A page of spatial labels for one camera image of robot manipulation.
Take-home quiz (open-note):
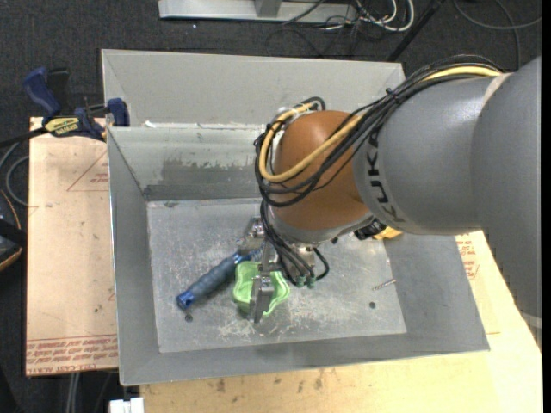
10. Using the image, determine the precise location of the light green star-shaped cup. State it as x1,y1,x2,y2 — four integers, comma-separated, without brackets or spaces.
232,260,290,318

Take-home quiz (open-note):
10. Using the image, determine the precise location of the yellow object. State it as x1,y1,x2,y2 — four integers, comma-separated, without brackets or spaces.
372,225,405,242

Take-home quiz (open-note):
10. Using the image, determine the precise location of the grey metal bin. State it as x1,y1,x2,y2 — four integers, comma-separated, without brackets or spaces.
101,48,492,386

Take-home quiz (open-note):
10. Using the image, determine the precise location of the blue-handled tool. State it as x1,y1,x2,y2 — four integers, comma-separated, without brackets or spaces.
176,247,262,313

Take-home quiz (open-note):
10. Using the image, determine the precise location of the black cylinder on white bracket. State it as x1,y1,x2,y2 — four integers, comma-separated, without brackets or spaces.
353,219,383,241

